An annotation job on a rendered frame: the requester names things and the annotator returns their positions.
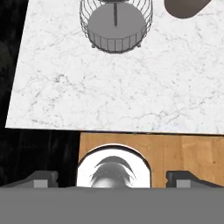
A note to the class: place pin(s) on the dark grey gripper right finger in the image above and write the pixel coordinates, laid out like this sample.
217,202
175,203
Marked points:
180,176

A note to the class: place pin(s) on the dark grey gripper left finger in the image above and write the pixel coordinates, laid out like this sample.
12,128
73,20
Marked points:
43,176

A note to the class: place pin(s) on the wooden cupboard front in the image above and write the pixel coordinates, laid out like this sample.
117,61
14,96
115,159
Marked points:
186,157

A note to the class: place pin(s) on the white and black round object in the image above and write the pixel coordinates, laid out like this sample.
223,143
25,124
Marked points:
87,172

